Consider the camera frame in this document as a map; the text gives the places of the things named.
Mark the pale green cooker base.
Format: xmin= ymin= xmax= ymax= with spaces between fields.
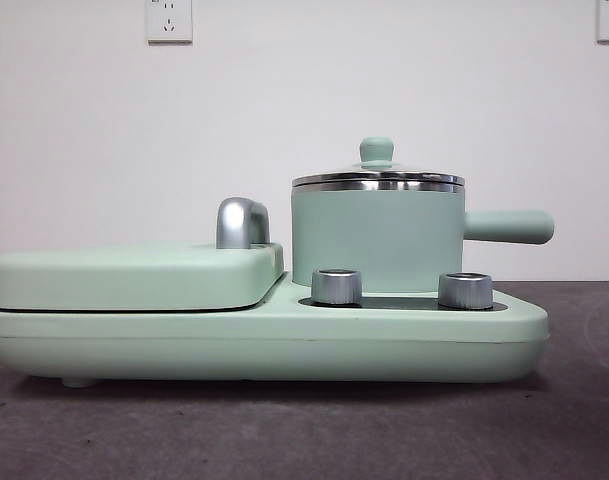
xmin=0 ymin=282 xmax=550 ymax=389

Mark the pale green pot with handle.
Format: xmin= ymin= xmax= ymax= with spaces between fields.
xmin=290 ymin=179 xmax=556 ymax=296

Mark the glass lid with green knob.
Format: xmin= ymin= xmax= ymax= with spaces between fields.
xmin=290 ymin=137 xmax=465 ymax=185

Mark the silver control knob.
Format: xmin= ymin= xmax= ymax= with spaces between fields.
xmin=311 ymin=268 xmax=364 ymax=306
xmin=438 ymin=272 xmax=494 ymax=309

